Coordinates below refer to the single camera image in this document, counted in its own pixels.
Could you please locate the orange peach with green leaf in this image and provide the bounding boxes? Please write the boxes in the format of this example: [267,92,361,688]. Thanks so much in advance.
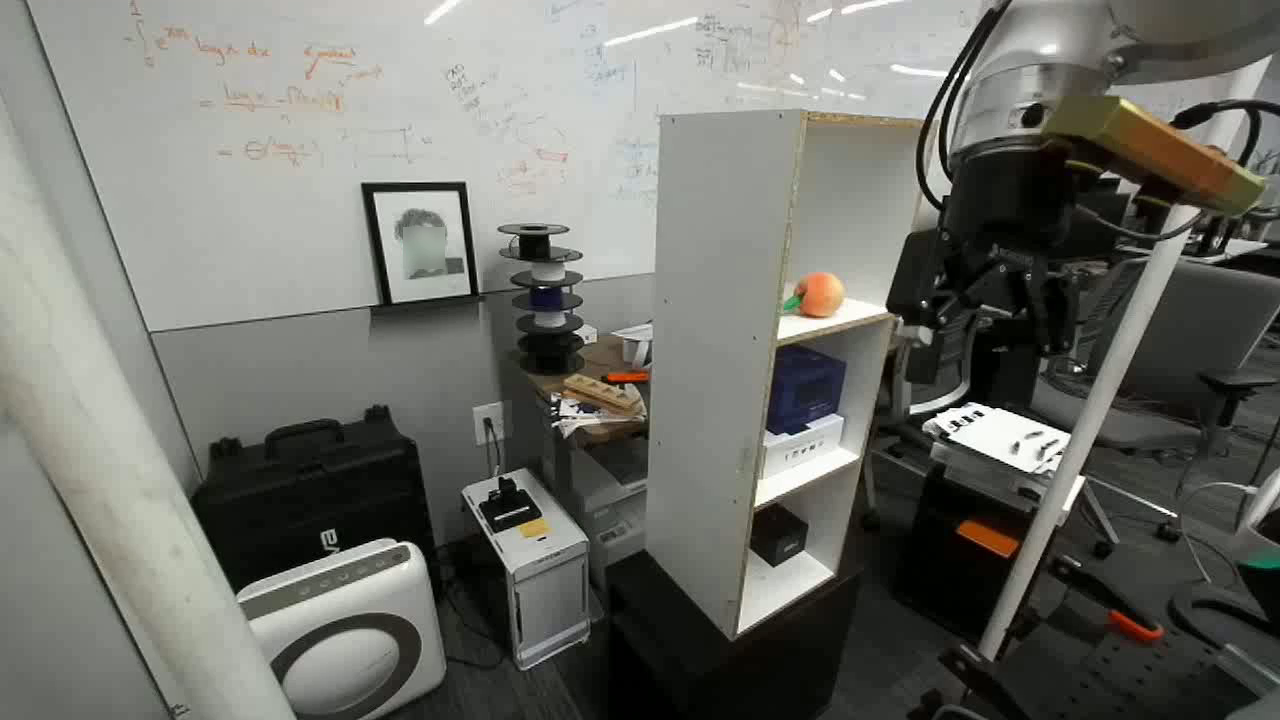
[778,268,849,322]

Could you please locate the white wall outlet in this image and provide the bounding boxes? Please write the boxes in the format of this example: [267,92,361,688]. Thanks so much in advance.
[468,400,507,446]

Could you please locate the cluttered side table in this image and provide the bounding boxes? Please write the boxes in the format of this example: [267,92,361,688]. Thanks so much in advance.
[514,317,656,573]

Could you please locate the white air purifier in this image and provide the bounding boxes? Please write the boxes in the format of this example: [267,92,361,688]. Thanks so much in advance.
[237,536,454,720]

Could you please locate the framed portrait picture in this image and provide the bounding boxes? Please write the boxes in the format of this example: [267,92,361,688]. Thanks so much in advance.
[361,179,486,313]

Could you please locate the blue filament spool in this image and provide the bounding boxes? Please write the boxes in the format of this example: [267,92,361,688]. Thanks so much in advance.
[514,288,587,335]

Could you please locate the yellow wrist camera box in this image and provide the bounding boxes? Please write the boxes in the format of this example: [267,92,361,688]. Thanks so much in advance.
[1041,92,1268,217]

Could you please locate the thick white pole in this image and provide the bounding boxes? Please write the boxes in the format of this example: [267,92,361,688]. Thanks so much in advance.
[0,102,295,720]

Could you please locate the empty black filament spool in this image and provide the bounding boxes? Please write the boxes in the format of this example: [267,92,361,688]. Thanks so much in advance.
[497,218,587,273]

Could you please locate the small white cabinet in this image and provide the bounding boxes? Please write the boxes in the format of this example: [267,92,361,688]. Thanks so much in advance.
[462,463,598,671]

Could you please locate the flat white box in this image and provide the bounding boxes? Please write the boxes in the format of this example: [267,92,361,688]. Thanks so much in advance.
[759,413,849,477]

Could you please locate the orange handled tool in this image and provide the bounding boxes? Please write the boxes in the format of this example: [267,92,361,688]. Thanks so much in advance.
[1046,552,1168,646]

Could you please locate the blue box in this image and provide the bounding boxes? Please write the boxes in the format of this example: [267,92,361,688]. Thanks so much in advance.
[765,342,849,437]

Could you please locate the brown wooden item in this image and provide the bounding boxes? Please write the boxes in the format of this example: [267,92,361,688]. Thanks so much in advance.
[556,370,654,416]

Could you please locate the grey office chair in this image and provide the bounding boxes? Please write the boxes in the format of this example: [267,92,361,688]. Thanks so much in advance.
[1038,256,1280,536]

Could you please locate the white printed sheet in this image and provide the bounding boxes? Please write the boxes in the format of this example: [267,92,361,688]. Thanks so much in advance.
[922,400,1077,479]

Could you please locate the white wooden shelf unit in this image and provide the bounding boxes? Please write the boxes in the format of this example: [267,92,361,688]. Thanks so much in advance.
[646,108,927,645]

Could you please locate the black pedestal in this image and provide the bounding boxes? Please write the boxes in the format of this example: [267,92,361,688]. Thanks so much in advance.
[606,552,872,720]

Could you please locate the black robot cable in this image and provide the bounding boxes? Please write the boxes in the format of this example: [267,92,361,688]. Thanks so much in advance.
[918,0,1018,217]

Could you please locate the small black box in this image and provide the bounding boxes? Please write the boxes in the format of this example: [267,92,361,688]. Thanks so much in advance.
[747,499,811,569]

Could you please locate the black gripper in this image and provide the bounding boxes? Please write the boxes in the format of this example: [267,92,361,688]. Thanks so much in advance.
[938,145,1112,389]

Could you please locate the black device with cable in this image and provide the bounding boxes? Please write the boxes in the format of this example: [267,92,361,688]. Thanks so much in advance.
[477,437,546,536]

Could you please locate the black box with orange patch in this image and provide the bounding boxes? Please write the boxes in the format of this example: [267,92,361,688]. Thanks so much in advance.
[904,463,1074,632]

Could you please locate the whiteboard with writing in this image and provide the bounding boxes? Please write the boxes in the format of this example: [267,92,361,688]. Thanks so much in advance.
[26,0,992,335]

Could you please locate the black hard carrying case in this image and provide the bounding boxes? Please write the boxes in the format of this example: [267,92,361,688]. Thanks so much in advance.
[190,403,438,592]

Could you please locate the grey filament spool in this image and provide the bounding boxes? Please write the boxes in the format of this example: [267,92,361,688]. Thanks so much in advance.
[507,262,587,299]

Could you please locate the thin white pole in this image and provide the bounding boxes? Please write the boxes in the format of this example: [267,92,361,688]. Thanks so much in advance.
[978,197,1204,663]

